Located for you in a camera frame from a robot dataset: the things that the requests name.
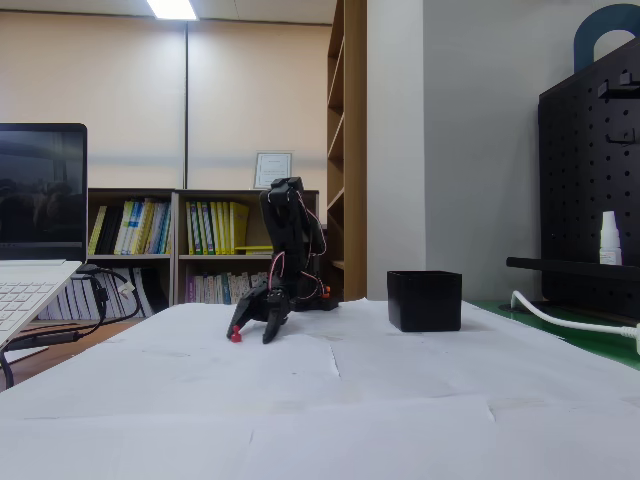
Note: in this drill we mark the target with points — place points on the small red object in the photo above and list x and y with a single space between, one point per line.
236 334

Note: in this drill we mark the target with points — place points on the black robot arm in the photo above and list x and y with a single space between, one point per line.
287 235

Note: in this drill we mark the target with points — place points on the black open box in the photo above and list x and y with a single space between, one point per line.
425 302

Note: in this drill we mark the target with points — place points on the flat lying yellow book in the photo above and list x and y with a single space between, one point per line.
255 248

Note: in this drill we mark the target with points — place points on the orange black table clamp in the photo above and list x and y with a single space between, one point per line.
327 291

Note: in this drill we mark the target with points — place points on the white paper sheet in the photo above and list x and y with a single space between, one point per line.
150 450
360 320
450 370
575 440
200 380
190 325

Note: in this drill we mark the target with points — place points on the low wooden bookshelf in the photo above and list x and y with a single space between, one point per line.
215 260
130 260

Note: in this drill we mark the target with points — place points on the upright yellow binder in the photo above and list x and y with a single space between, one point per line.
240 227

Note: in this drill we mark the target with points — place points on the framed certificate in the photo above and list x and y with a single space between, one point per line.
273 171

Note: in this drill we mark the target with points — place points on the tall wooden bookshelf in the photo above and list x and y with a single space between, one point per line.
350 150

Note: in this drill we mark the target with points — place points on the white laptop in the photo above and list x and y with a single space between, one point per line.
40 200

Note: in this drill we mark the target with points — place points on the black pegboard shelf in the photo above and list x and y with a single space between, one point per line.
560 267

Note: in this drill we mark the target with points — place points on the ceiling light panel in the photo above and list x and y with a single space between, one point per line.
171 9

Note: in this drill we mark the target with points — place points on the black pegboard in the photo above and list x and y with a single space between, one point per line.
580 175

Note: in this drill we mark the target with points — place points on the small white bottle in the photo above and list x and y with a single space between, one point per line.
610 240

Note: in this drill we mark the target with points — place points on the blue arch shaped panel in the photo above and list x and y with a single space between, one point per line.
582 45

